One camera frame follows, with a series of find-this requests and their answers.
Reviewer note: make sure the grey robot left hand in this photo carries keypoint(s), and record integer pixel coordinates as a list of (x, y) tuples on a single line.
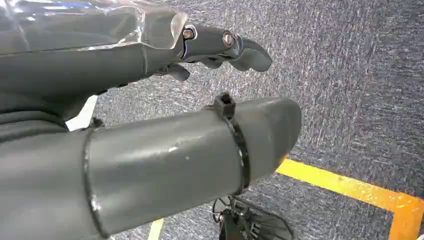
[(159, 165)]

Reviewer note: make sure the ribbed grey left arm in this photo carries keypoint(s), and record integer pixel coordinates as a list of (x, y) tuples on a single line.
[(26, 127)]

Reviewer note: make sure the white flat strip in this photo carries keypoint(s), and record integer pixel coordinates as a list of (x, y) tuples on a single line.
[(82, 114)]

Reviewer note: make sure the yellow floor tape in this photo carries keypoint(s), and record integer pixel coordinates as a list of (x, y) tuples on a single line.
[(364, 192)]

